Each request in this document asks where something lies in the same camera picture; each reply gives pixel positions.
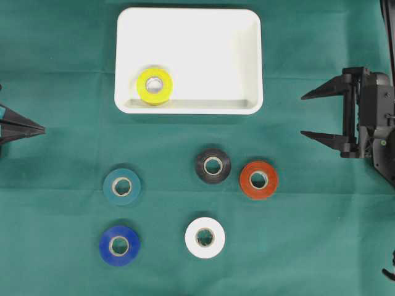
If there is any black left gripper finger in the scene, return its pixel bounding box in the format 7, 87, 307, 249
1, 104, 45, 130
1, 128, 45, 144

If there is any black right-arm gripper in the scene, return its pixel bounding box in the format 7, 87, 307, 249
301, 67, 394, 159

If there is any red tape roll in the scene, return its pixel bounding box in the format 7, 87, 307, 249
239, 160, 279, 200

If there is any teal tape roll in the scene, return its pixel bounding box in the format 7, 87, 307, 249
102, 168, 142, 206

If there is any yellow tape roll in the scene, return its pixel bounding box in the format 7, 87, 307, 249
136, 67, 173, 105

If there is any white tape roll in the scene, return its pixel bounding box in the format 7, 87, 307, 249
185, 217, 226, 259

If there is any black tape roll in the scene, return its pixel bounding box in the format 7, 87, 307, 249
195, 148, 231, 184

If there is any white plastic case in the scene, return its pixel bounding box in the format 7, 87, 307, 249
114, 7, 264, 115

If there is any blue tape roll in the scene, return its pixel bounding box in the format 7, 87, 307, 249
99, 225, 141, 267

